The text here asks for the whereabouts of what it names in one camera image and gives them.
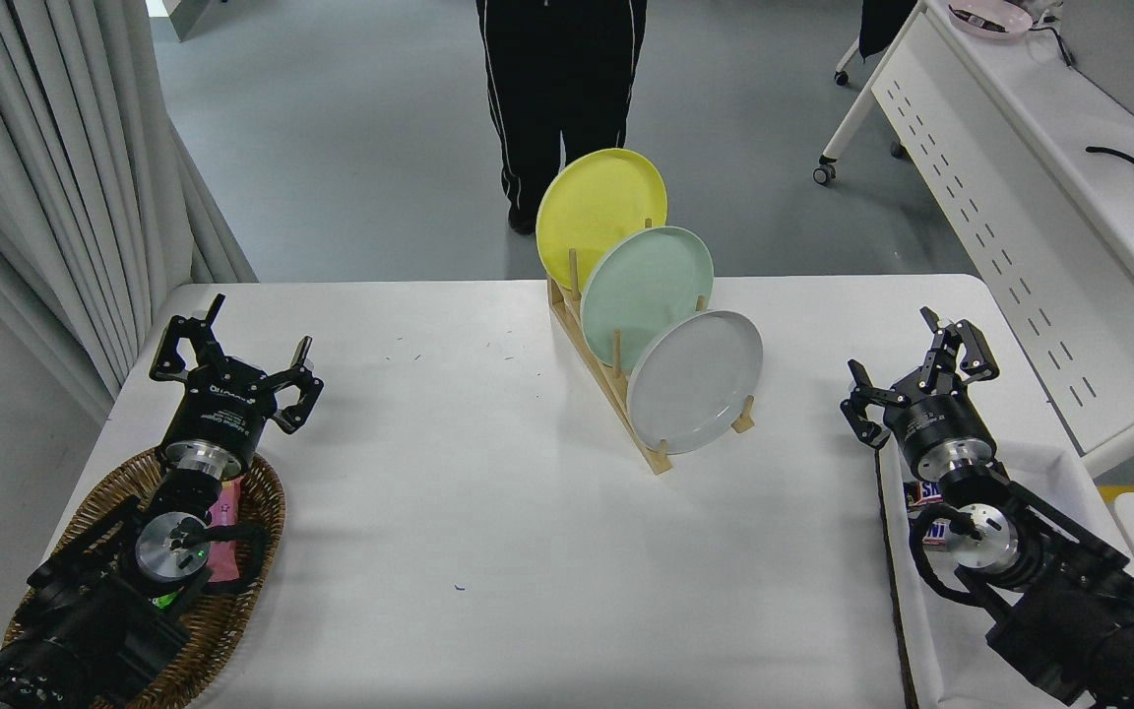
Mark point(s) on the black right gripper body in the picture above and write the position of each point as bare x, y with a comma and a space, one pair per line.
936, 423

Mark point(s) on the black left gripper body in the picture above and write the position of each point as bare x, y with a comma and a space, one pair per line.
222, 409

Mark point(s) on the grey plate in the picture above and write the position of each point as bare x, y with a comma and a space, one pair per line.
700, 379

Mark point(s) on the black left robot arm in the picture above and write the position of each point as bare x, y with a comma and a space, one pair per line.
85, 611

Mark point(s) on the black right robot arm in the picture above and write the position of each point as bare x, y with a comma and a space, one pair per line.
1069, 611

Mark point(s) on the pale green plate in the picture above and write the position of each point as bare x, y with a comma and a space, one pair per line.
641, 290

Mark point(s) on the wooden plate rack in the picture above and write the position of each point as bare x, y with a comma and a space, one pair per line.
592, 359

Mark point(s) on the yellow plate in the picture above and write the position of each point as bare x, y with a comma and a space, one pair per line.
592, 202

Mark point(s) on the brown Snickers bar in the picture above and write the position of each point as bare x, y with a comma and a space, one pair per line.
931, 533
924, 493

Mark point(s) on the pink snack packet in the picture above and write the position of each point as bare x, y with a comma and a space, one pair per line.
224, 542

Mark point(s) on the brown wicker basket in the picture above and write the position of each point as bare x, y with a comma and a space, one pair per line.
242, 601

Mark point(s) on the white tray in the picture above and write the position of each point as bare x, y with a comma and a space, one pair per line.
931, 630

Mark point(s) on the white desk with perforated panel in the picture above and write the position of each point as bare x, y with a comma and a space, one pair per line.
1049, 167

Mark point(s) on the pale grey curtain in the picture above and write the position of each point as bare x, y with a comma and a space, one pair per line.
45, 167

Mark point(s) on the pink bowl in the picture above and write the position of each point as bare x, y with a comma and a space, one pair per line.
990, 20

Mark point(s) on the black garment on chair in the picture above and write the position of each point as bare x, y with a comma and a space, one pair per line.
884, 25

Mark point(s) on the grey laptop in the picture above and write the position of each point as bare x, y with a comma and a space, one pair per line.
1123, 54

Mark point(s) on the person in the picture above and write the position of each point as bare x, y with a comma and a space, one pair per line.
557, 89

